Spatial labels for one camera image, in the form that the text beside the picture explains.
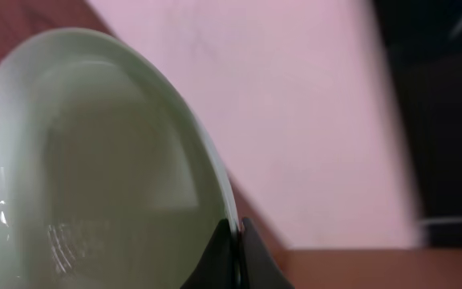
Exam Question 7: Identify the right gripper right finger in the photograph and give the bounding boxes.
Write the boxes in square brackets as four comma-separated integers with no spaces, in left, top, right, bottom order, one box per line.
[239,218,294,289]

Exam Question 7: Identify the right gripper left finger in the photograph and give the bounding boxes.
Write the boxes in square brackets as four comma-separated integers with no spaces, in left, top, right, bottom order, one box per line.
[180,219,237,289]

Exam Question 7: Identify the mint green plate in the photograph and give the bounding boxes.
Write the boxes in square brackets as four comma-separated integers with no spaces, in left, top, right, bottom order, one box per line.
[0,28,238,288]

